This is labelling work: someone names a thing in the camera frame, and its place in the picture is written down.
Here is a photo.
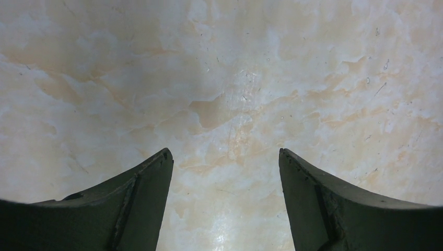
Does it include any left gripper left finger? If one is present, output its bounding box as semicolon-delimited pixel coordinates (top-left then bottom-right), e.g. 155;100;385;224
1;149;174;250

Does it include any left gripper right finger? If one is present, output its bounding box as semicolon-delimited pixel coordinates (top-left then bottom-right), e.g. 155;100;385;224
279;149;442;250

